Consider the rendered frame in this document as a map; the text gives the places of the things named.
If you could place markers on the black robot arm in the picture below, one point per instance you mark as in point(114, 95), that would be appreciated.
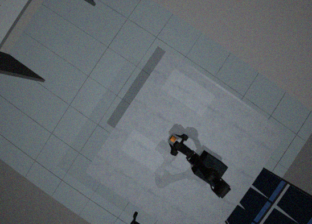
point(211, 175)

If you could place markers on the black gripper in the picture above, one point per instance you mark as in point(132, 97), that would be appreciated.
point(184, 138)

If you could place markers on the orange block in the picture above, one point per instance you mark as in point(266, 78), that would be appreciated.
point(173, 139)

